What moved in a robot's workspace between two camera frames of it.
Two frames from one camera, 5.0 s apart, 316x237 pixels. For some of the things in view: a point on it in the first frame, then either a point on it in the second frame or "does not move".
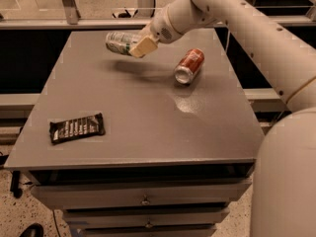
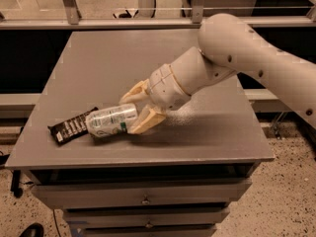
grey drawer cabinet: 158,145 does not move
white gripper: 160,28 -> 163,87
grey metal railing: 68,16 does not move
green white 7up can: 121,41 -> 112,120
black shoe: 33,230 does not move
